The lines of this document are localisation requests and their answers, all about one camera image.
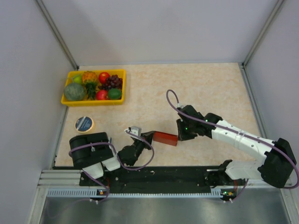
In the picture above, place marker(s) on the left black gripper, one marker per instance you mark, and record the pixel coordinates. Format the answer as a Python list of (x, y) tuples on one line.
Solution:
[(148, 137)]

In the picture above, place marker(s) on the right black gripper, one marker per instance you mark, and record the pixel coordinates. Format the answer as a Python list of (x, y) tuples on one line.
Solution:
[(182, 136)]

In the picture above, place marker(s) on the red paper box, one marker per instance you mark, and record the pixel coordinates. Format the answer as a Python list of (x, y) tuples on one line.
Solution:
[(165, 138)]

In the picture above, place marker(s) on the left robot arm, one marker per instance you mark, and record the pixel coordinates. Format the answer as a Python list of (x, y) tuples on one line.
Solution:
[(98, 159)]

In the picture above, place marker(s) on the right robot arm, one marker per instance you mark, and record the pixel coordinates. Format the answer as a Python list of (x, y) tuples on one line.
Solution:
[(274, 160)]

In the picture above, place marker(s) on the green lime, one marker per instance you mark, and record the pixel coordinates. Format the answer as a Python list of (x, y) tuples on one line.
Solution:
[(114, 94)]

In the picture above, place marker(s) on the red apple bottom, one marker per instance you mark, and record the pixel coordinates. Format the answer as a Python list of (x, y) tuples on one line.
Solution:
[(102, 95)]

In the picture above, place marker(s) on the red apple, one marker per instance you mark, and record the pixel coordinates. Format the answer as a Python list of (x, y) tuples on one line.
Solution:
[(103, 76), (102, 95)]

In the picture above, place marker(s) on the purple grapes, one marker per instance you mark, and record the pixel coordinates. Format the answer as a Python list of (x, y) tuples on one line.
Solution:
[(112, 82)]

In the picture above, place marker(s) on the yellow plastic tray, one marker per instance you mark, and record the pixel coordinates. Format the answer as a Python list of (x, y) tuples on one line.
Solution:
[(87, 102)]

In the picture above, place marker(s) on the red apple top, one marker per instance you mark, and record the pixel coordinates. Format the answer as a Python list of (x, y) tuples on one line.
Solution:
[(103, 76)]

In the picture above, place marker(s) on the orange pineapple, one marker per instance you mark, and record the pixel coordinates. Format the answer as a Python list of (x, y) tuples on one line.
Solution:
[(90, 81)]

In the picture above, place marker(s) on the green melon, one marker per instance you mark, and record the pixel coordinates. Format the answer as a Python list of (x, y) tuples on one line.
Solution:
[(74, 92)]

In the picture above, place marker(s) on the green apple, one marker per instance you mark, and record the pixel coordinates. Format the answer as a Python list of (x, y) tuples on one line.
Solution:
[(77, 79)]

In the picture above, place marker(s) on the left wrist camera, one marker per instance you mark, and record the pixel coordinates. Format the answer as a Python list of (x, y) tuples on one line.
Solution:
[(134, 132)]

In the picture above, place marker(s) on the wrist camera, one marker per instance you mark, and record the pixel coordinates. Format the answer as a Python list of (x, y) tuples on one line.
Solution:
[(134, 132), (179, 105)]

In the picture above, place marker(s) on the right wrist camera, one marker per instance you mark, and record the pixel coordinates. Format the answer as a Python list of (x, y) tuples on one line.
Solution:
[(179, 105)]

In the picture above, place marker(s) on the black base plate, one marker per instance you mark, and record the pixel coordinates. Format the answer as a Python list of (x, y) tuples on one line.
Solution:
[(155, 180)]

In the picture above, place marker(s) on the grey cable duct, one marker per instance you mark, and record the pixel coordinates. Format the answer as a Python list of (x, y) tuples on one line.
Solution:
[(100, 193)]

